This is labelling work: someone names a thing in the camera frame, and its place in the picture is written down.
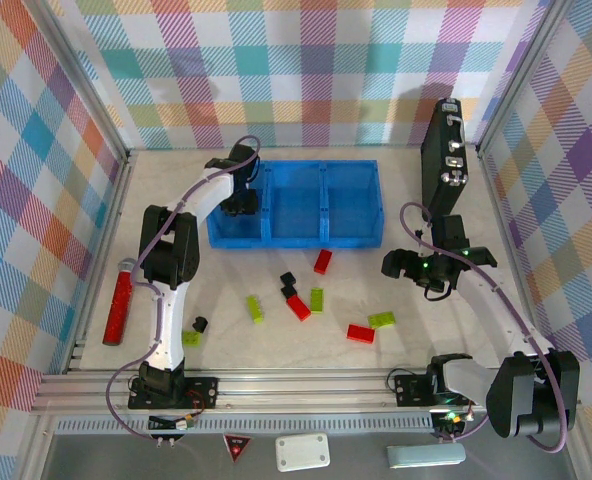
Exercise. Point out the white rectangular plate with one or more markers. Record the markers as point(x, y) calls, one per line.
point(302, 452)

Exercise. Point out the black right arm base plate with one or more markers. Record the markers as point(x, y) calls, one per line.
point(406, 390)

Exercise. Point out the aluminium frame rail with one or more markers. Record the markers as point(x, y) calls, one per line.
point(301, 395)

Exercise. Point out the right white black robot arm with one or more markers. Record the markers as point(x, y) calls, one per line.
point(496, 305)

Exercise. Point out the green lego brick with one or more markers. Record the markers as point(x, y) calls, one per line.
point(381, 320)
point(192, 339)
point(256, 310)
point(317, 300)

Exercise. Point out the black lego brick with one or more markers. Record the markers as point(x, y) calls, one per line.
point(287, 278)
point(289, 292)
point(200, 324)

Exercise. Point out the black briefcase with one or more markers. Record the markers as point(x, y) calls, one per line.
point(441, 170)

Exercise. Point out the aluminium side rail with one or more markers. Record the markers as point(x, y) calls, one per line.
point(103, 250)

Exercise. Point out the controller board with green light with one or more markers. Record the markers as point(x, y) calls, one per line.
point(448, 419)

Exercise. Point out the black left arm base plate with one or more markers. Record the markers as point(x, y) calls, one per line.
point(206, 390)

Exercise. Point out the aluminium frame post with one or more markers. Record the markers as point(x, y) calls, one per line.
point(518, 80)
point(83, 85)

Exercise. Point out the red lego brick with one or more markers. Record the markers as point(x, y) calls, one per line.
point(299, 308)
point(323, 261)
point(361, 334)

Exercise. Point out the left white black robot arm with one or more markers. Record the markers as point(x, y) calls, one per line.
point(168, 320)

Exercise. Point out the grey oblong box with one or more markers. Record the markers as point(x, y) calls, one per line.
point(426, 456)

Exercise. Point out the blue three-compartment bin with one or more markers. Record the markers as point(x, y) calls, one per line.
point(296, 200)

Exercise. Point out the red glitter cylinder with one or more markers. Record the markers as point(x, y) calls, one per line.
point(118, 310)

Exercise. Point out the red triangular sticker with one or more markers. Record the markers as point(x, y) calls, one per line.
point(236, 445)

